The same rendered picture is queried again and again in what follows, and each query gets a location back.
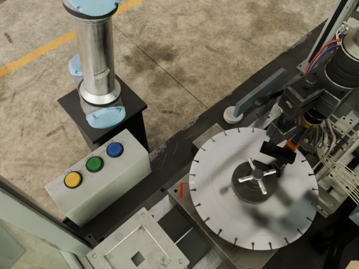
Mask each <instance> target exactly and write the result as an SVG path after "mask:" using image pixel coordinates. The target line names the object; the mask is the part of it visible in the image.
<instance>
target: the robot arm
mask: <svg viewBox="0 0 359 269"><path fill-rule="evenodd" d="M120 1H121V0H62V2H63V7H64V9H65V11H66V12H67V13H68V14H70V15H71V16H73V22H74V28H75V33H76V40H77V45H78V50H79V53H78V54H76V55H75V56H74V57H73V58H72V59H71V60H70V62H69V71H70V73H71V74H72V76H73V79H74V81H75V84H76V87H77V90H78V93H79V96H80V104H81V107H82V109H83V111H84V113H85V115H86V119H87V120H88V122H89V124H90V125H91V126H92V127H94V128H99V129H103V128H109V127H111V126H114V125H116V124H118V123H119V122H121V121H122V120H123V119H124V117H125V115H126V112H125V108H124V106H123V104H122V101H121V87H120V83H119V82H118V81H117V80H116V79H115V69H114V47H113V26H112V15H114V14H115V13H116V11H117V10H118V7H119V2H120Z"/></svg>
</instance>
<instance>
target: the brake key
mask: <svg viewBox="0 0 359 269"><path fill-rule="evenodd" d="M107 150H108V153H109V155H111V156H117V155H119V154H120V153H121V152H122V148H121V145H120V144H118V143H112V144H110V145H109V146H108V149H107Z"/></svg>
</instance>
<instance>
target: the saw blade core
mask: <svg viewBox="0 0 359 269"><path fill-rule="evenodd" d="M239 131H240V132H238V128H234V129H230V130H226V131H224V132H225V133H224V132H221V133H218V134H217V135H215V136H213V137H212V139H213V140H214V141H215V142H213V140H212V139H211V138H210V139H209V140H208V141H206V142H205V143H204V144H203V145H202V147H201V148H202V149H201V148H200V149H199V150H198V152H197V154H196V155H195V157H194V159H193V160H194V161H193V162H192V165H191V169H190V175H189V181H195V184H189V188H190V190H193V189H196V191H190V194H191V198H192V202H193V204H194V206H197V205H198V204H201V205H200V206H197V207H195V209H196V211H197V213H198V214H199V216H200V217H201V219H202V220H203V221H205V220H206V219H207V218H209V220H207V221H206V222H205V224H206V225H207V226H208V227H209V228H210V229H211V230H212V231H213V232H214V233H215V234H218V233H219V231H220V230H222V231H221V232H220V234H219V237H221V238H222V239H224V240H226V241H228V242H230V243H232V244H234V242H235V238H237V241H236V244H235V245H236V246H239V247H242V248H246V249H252V242H253V243H254V245H253V250H271V248H272V249H277V248H281V247H284V246H286V245H288V243H289V244H290V243H292V242H294V241H295V240H297V239H298V238H299V237H300V236H302V234H304V233H305V232H306V230H307V229H308V228H309V226H310V225H311V224H312V221H313V220H314V218H315V215H316V212H317V206H318V191H317V190H314V191H313V190H312V188H313V189H318V186H317V181H316V177H315V175H311V174H314V172H313V170H312V168H311V166H310V164H309V163H308V161H307V160H306V158H305V157H304V156H303V155H302V153H301V152H300V151H299V150H298V149H295V150H294V151H293V152H295V153H296V158H295V161H294V163H293V164H287V165H284V166H283V167H282V168H281V169H279V168H278V166H276V165H275V162H276V160H277V159H276V158H273V157H271V156H268V155H265V154H263V153H260V148H261V146H262V143H263V141H267V142H268V141H269V139H270V138H269V137H268V136H267V135H266V130H262V129H257V128H254V129H253V128H239ZM252 131H254V132H252ZM225 134H226V135H227V136H225ZM286 142H287V140H284V141H283V142H281V143H280V144H278V145H277V146H279V147H282V148H284V149H288V150H289V151H292V149H291V148H290V147H289V146H288V145H287V144H286ZM203 149H205V150H206V151H204V150H203ZM249 158H252V160H253V161H255V162H260V163H262V164H264V165H265V166H266V167H268V168H269V169H270V170H272V169H275V170H276V173H273V175H274V177H275V180H276V188H275V191H274V193H273V195H272V196H271V197H270V198H269V199H268V200H266V201H264V202H262V203H250V202H247V201H245V200H243V199H241V198H240V197H239V196H238V195H237V194H236V192H235V191H234V189H233V187H232V182H231V179H232V174H233V172H234V170H235V168H236V167H237V166H239V165H240V164H241V163H244V162H247V161H248V159H249ZM304 160H306V161H304ZM196 161H199V162H198V163H197V162H196ZM301 161H304V162H301ZM308 174H310V176H309V175H308ZM192 175H195V176H192ZM311 204H314V205H311ZM315 205H317V206H315ZM307 217H308V218H309V219H310V220H312V221H310V220H309V219H307ZM297 229H299V231H300V232H301V233H302V234H301V233H300V232H299V231H298V230H297ZM284 238H286V239H287V242H288V243H287V242H286V240H285V239H284ZM269 242H270V243H271V247H270V244H269Z"/></svg>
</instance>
